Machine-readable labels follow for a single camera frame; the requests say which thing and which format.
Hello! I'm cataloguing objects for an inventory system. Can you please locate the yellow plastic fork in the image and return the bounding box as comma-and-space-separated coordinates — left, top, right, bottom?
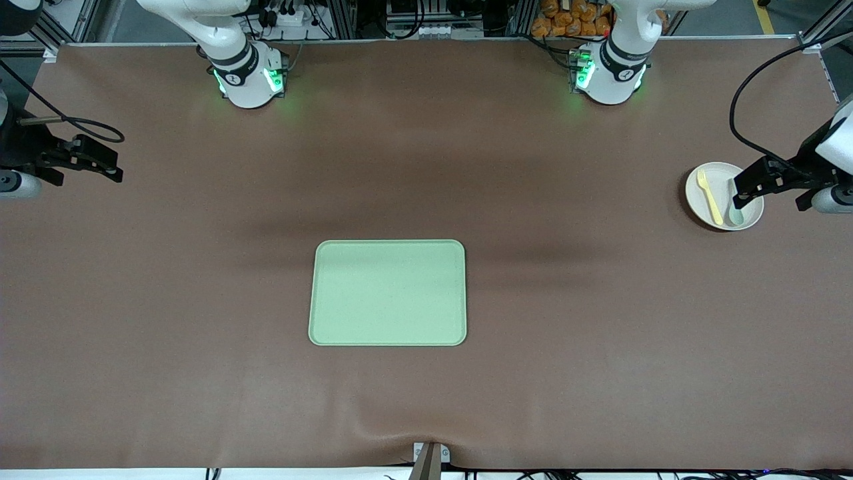
696, 169, 724, 226

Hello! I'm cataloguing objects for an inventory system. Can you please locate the cream round plate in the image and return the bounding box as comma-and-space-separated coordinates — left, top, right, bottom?
685, 162, 765, 232

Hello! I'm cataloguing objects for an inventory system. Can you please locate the pale green plastic spoon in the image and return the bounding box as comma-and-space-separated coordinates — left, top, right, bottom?
727, 177, 746, 227

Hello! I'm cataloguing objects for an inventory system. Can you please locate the brown table mat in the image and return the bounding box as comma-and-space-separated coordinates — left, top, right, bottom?
0, 41, 853, 471

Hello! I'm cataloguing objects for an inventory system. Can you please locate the white power strip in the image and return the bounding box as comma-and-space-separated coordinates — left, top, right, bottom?
263, 7, 315, 28

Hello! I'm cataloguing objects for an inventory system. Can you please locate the orange packaged goods pile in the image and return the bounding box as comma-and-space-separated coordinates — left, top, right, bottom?
531, 0, 615, 38

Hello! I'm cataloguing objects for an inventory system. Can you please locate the light green rectangular tray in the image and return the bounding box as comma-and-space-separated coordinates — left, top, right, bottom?
308, 239, 468, 347

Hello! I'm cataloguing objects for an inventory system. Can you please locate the white terminal block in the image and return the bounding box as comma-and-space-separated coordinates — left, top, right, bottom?
390, 23, 448, 39

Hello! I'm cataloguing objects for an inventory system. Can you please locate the metal table clamp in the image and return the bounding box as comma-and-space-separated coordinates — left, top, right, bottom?
408, 442, 451, 480

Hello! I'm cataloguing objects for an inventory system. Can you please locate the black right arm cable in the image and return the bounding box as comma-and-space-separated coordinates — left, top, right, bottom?
0, 61, 125, 144

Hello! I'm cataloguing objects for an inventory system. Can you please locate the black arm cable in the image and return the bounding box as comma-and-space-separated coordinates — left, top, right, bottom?
730, 30, 853, 167
0, 61, 125, 144

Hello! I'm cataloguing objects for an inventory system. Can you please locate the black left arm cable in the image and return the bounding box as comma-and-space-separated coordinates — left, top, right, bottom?
730, 30, 853, 167

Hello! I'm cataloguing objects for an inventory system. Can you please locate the aluminium frame profile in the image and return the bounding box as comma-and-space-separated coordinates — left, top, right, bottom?
330, 0, 358, 39
513, 0, 539, 37
13, 0, 102, 49
798, 0, 853, 54

